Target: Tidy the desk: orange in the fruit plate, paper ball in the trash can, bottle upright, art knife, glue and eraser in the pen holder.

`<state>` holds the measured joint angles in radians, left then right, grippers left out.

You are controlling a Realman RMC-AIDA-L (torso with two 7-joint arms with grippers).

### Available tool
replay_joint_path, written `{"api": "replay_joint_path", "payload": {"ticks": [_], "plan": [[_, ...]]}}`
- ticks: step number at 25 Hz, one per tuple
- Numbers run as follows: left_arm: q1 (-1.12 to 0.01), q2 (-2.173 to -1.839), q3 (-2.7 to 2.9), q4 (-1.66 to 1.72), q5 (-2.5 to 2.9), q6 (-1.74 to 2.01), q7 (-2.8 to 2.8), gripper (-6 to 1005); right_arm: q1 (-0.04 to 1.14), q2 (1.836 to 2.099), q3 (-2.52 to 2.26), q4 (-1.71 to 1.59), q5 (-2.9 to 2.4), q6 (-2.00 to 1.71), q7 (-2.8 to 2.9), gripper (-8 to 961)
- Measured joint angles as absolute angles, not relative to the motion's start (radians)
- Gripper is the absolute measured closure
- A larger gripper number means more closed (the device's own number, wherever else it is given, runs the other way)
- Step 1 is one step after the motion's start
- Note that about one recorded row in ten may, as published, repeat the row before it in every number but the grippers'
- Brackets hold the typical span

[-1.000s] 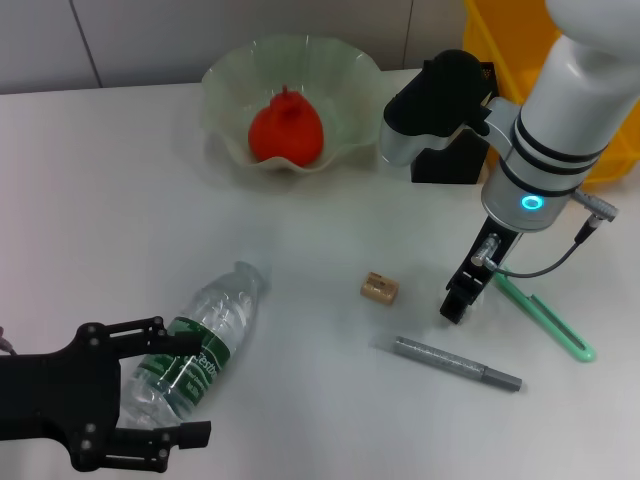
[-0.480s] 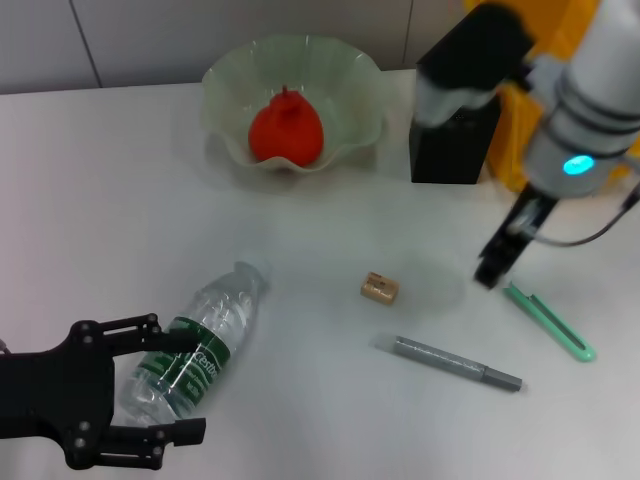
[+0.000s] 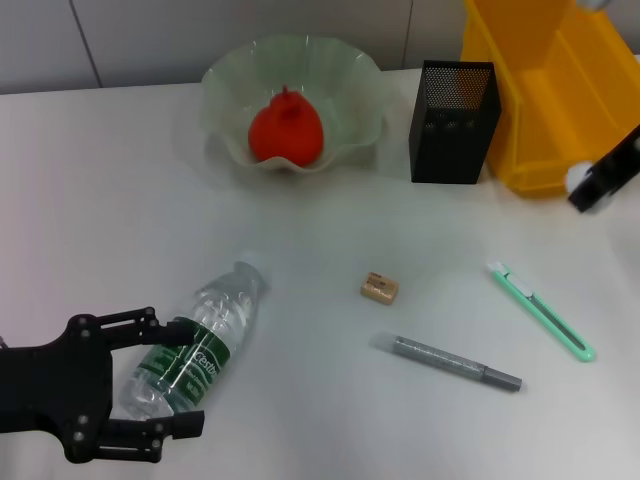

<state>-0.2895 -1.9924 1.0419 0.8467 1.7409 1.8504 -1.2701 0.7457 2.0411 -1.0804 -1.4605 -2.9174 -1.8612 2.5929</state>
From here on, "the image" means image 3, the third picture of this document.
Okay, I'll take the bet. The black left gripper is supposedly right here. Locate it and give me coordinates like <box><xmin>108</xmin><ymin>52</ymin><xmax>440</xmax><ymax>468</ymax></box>
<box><xmin>0</xmin><ymin>306</ymin><xmax>207</xmax><ymax>464</ymax></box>

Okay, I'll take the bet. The clear water bottle green label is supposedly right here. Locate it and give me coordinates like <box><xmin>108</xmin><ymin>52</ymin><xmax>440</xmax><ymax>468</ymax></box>
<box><xmin>119</xmin><ymin>252</ymin><xmax>274</xmax><ymax>421</ymax></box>

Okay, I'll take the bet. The green utility knife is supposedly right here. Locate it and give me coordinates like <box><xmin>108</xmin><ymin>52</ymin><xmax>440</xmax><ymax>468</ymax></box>
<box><xmin>485</xmin><ymin>258</ymin><xmax>598</xmax><ymax>363</ymax></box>

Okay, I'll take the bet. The beige eraser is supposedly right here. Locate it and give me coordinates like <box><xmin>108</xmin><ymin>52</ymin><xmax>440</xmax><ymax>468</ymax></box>
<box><xmin>358</xmin><ymin>271</ymin><xmax>400</xmax><ymax>305</ymax></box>

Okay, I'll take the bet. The orange fruit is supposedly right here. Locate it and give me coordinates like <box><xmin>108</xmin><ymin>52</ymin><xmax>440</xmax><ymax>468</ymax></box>
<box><xmin>248</xmin><ymin>85</ymin><xmax>325</xmax><ymax>169</ymax></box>

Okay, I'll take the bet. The black mesh pen holder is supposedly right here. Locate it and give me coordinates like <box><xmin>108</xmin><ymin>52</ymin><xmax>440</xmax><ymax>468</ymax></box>
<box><xmin>408</xmin><ymin>59</ymin><xmax>503</xmax><ymax>185</ymax></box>

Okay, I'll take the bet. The grey marker pen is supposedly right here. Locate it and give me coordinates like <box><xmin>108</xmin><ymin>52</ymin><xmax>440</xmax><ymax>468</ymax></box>
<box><xmin>369</xmin><ymin>332</ymin><xmax>525</xmax><ymax>394</ymax></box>

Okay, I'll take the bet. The green glass fruit bowl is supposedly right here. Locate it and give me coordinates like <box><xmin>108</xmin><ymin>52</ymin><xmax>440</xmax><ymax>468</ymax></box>
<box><xmin>199</xmin><ymin>33</ymin><xmax>390</xmax><ymax>176</ymax></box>

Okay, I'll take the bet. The yellow plastic bin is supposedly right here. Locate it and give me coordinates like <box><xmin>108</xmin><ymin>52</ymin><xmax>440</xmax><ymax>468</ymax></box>
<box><xmin>459</xmin><ymin>0</ymin><xmax>640</xmax><ymax>199</ymax></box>

